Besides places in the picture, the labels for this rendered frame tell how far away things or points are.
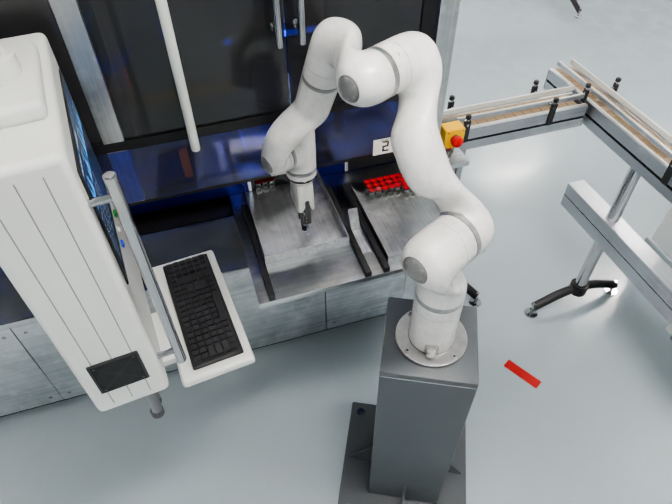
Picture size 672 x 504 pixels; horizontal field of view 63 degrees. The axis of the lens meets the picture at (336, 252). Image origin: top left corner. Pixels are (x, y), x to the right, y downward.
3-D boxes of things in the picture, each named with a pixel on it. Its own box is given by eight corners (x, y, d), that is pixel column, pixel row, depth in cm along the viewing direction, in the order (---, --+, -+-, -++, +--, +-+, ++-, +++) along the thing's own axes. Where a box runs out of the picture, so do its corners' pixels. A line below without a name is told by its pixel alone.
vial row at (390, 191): (367, 199, 181) (367, 188, 178) (417, 188, 185) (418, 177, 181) (369, 203, 180) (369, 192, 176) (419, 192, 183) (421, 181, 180)
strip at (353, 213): (347, 222, 174) (347, 209, 169) (356, 220, 174) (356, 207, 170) (361, 253, 164) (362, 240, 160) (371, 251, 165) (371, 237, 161)
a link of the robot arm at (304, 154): (296, 180, 145) (322, 165, 150) (293, 138, 136) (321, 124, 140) (276, 166, 150) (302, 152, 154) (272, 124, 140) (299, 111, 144)
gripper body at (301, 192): (283, 163, 154) (286, 194, 162) (292, 185, 147) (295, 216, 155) (309, 158, 155) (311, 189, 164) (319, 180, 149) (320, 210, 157)
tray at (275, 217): (243, 193, 184) (242, 184, 182) (317, 177, 189) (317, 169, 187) (265, 264, 162) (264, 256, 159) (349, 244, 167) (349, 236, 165)
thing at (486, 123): (422, 161, 201) (427, 125, 190) (406, 138, 211) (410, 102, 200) (583, 128, 215) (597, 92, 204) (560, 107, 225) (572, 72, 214)
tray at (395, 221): (350, 193, 184) (350, 184, 181) (422, 177, 189) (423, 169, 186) (387, 264, 161) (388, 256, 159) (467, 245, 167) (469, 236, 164)
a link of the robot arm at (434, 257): (475, 294, 132) (495, 222, 115) (425, 338, 124) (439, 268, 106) (436, 267, 138) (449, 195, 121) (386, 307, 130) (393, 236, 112)
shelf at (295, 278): (229, 200, 185) (228, 196, 183) (421, 160, 199) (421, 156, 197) (260, 308, 153) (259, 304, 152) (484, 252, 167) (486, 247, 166)
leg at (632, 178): (562, 287, 259) (622, 155, 203) (578, 283, 260) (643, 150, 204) (573, 302, 253) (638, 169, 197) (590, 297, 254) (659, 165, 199)
